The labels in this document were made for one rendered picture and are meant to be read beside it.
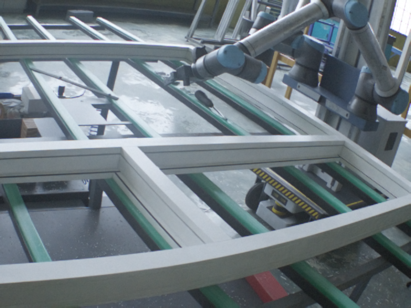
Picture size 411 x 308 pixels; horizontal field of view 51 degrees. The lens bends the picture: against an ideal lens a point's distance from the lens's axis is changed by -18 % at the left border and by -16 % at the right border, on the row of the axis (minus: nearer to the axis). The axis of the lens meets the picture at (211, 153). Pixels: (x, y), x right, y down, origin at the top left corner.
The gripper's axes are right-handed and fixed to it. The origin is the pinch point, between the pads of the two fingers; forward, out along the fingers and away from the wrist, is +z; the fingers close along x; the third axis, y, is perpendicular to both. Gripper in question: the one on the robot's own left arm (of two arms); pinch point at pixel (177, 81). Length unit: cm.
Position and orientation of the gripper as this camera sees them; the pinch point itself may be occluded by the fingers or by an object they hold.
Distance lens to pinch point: 197.0
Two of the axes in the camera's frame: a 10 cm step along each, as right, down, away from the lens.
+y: 1.5, 9.8, -1.0
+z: -6.2, 1.7, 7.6
